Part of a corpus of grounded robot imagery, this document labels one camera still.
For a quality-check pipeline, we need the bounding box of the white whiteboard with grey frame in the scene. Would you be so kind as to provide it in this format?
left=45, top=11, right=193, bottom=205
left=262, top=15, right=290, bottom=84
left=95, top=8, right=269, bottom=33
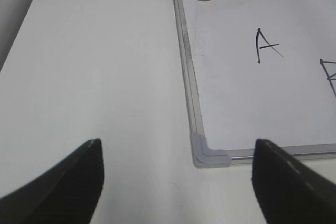
left=173, top=0, right=335, bottom=168

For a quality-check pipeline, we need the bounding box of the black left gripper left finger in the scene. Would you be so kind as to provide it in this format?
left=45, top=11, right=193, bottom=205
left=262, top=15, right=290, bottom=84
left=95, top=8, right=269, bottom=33
left=1, top=139, right=104, bottom=223

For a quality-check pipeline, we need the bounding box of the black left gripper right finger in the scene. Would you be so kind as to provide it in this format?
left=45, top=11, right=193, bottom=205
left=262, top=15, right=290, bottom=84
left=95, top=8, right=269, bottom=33
left=251, top=139, right=335, bottom=223

